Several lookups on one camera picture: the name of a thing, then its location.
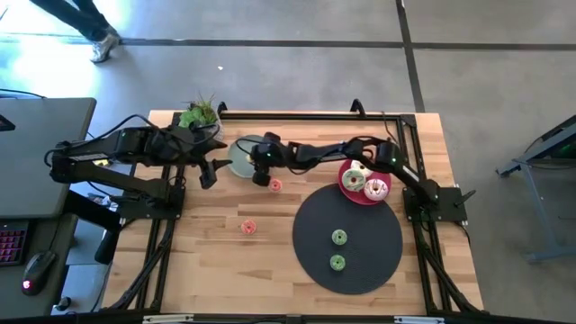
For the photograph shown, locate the black computer mouse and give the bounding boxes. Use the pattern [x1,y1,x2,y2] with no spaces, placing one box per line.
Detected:
[21,250,58,297]

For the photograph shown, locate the person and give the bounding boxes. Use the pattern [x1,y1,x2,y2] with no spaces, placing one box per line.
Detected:
[29,0,116,42]

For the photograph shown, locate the black aluminium table frame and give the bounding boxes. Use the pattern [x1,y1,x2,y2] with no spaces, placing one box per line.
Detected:
[102,110,485,316]

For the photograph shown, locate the person's shoe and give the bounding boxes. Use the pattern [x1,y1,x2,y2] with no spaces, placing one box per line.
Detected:
[89,31,122,64]

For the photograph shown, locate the black round woven placemat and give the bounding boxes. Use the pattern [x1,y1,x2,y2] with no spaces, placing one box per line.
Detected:
[292,183,404,296]

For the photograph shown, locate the white metal bracket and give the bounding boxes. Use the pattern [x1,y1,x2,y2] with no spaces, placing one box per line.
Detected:
[142,314,194,324]
[394,316,446,324]

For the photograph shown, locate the dark side desk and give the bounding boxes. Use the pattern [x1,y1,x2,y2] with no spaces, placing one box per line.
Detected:
[0,214,78,319]

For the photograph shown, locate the sage green plate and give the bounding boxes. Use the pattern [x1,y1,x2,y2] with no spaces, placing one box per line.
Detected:
[226,134,267,180]

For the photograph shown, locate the large pink frosted donut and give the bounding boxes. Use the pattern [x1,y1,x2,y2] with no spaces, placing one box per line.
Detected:
[363,177,390,203]

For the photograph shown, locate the white triangle-pattern plant pot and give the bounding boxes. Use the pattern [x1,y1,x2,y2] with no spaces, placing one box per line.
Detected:
[210,117,226,142]

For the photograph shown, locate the magenta pink plate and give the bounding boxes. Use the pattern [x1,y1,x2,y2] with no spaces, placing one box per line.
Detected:
[337,157,392,207]

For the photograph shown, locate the large green frosted donut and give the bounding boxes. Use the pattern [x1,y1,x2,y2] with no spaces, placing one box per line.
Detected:
[340,168,366,194]

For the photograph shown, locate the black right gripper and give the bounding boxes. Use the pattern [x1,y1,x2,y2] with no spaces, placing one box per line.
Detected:
[246,132,282,175]

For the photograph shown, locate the grey desk top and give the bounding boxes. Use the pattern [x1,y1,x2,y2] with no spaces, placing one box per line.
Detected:
[0,97,97,221]

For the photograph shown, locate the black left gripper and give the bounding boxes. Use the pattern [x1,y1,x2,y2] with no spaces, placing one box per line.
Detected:
[181,125,233,172]

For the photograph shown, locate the black cable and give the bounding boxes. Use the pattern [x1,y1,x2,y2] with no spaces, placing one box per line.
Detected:
[0,87,47,99]

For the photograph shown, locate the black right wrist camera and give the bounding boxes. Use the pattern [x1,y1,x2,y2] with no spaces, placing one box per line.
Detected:
[251,169,273,188]

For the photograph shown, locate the green succulent plant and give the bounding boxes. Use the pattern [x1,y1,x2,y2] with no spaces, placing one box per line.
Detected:
[178,93,220,130]

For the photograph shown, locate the black cylindrical equipment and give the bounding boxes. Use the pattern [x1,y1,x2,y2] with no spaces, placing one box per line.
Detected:
[67,191,123,266]

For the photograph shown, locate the backlit black keyboard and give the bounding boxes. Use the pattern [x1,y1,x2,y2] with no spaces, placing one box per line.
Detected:
[0,227,29,267]

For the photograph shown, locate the grey metal cart frame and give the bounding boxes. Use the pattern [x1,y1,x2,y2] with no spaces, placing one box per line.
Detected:
[496,114,576,265]

